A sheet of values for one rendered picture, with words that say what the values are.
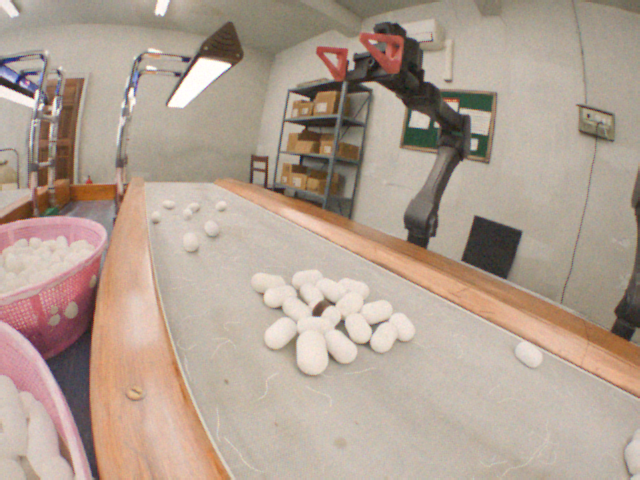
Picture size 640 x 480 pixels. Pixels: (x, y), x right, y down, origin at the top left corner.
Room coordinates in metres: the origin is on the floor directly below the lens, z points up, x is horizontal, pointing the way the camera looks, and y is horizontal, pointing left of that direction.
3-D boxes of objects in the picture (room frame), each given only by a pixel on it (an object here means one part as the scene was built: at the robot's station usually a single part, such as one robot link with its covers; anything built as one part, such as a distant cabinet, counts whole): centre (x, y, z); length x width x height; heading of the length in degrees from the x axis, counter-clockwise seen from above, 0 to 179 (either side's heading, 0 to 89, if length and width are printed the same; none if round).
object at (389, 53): (0.39, -0.03, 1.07); 0.09 x 0.07 x 0.07; 133
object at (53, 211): (0.31, 0.78, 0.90); 0.20 x 0.19 x 0.45; 41
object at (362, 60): (0.46, -0.06, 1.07); 0.10 x 0.07 x 0.07; 43
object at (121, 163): (0.57, 0.48, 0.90); 0.20 x 0.19 x 0.45; 41
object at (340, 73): (0.44, 0.01, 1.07); 0.09 x 0.07 x 0.07; 133
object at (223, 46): (0.62, 0.42, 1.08); 0.62 x 0.08 x 0.07; 41
